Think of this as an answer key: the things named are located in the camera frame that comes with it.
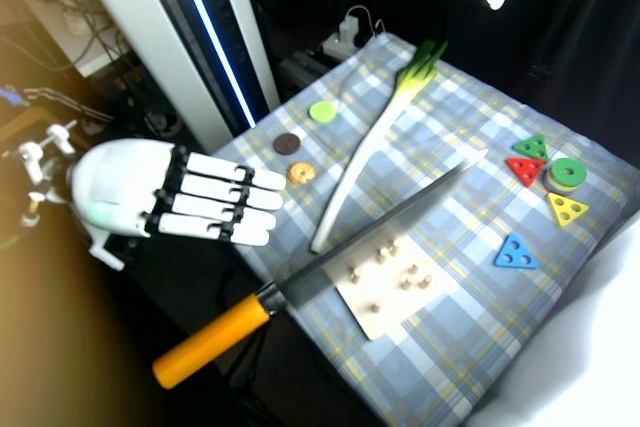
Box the knife with orange handle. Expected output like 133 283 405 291
152 149 490 391

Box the leek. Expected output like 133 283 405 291
309 39 449 255

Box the white shelf board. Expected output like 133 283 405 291
19 0 134 79

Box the white column with blue strip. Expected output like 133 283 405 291
67 0 281 154

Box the white power strip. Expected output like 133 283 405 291
321 5 384 62

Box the green triangle block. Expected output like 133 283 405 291
512 134 551 161

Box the brown sandwich cookie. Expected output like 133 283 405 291
273 132 302 156

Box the red triangle block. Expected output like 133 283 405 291
504 156 546 190

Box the yellow butter cookie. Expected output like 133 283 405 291
287 161 318 186

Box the green sandwich cookie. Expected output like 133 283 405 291
308 100 338 125

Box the yellow triangle block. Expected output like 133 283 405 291
545 191 591 229

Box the blue triangle block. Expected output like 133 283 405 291
493 233 541 271

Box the wooden peg board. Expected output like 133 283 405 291
333 234 449 343

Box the black cable tangle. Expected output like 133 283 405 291
47 0 134 73

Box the green ring block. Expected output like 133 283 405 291
546 157 588 189

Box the yellow ring block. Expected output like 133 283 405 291
545 181 581 197

